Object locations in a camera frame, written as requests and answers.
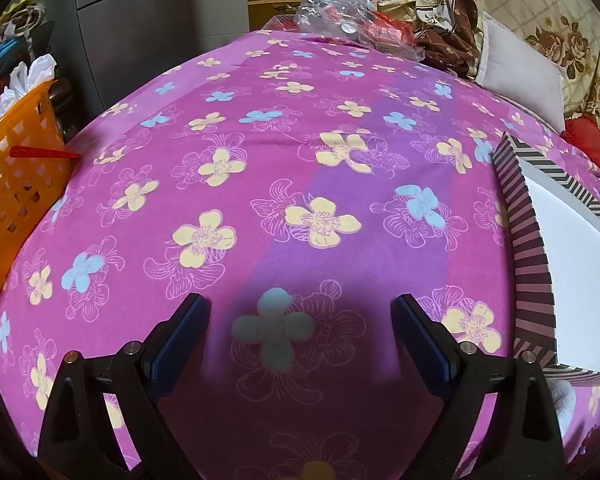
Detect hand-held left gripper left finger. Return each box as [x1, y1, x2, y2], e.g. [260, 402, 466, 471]
[36, 292, 212, 480]

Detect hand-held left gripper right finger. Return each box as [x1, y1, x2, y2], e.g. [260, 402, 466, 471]
[390, 294, 567, 480]

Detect striped cardboard box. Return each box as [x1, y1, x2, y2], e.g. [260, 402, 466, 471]
[492, 132, 600, 383]

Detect pink floral bedsheet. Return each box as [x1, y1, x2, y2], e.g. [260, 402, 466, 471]
[0, 30, 600, 480]

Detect red plastic strip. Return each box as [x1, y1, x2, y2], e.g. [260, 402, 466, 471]
[10, 146, 83, 160]

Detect orange plastic basket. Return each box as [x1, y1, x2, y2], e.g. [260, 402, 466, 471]
[0, 79, 81, 333]

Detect red cushion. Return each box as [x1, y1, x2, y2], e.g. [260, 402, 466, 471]
[562, 116, 600, 181]

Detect white pillow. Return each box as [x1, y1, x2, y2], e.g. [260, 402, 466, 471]
[475, 12, 568, 133]

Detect white plastic bag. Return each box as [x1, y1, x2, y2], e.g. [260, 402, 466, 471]
[0, 54, 58, 122]

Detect brown patterned cloth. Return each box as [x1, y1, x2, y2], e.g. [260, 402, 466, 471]
[412, 0, 486, 78]

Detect red packets in plastic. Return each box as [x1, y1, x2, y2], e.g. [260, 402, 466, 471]
[357, 10, 426, 61]

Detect black bag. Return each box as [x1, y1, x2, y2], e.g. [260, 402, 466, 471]
[0, 21, 56, 83]

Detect grey wardrobe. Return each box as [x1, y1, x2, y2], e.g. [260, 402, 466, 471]
[42, 0, 251, 143]

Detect clear plastic bag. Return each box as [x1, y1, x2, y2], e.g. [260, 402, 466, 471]
[295, 0, 376, 41]

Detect beige floral blanket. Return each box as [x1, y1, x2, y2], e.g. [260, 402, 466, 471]
[425, 0, 600, 136]

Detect green cloth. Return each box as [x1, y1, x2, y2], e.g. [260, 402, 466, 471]
[0, 0, 39, 18]

